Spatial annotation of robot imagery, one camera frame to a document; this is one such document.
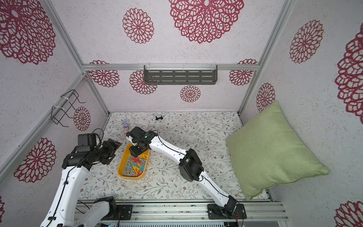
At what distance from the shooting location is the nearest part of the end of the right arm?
0.66 meters

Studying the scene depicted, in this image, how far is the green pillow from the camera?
1.91 ft

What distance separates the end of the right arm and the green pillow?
1.71 ft
